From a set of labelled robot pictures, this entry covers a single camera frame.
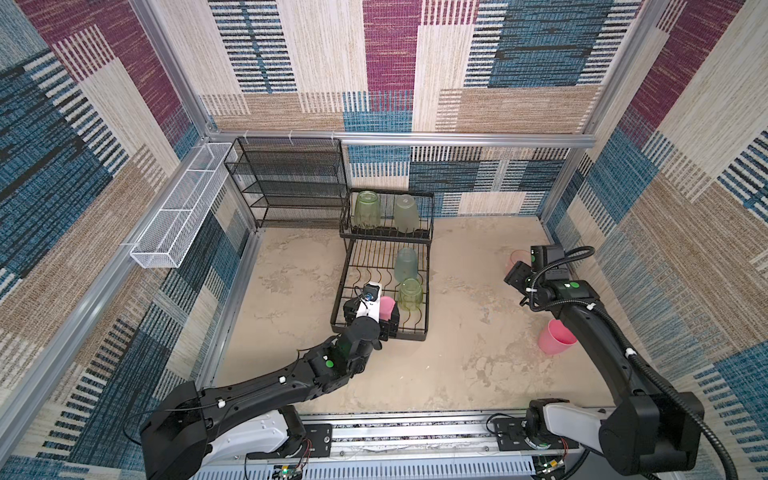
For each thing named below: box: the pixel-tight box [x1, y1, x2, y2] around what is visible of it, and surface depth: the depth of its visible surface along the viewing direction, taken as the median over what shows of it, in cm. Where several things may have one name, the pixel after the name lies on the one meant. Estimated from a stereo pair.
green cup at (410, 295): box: [398, 278, 423, 312], surface depth 91 cm
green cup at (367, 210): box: [355, 190, 381, 229], surface depth 89 cm
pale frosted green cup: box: [394, 194, 419, 234], surface depth 89 cm
